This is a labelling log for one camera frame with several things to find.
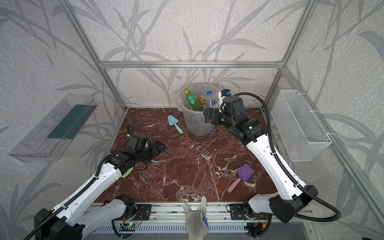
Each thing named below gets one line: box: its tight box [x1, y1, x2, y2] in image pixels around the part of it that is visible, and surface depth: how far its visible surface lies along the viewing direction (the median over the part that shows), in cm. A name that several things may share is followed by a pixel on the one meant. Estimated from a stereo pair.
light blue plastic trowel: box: [167, 115, 184, 135], surface depth 114 cm
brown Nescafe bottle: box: [198, 94, 206, 106], surface depth 101 cm
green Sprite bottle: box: [184, 89, 203, 111], surface depth 96 cm
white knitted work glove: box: [183, 196, 209, 240], surface depth 71 cm
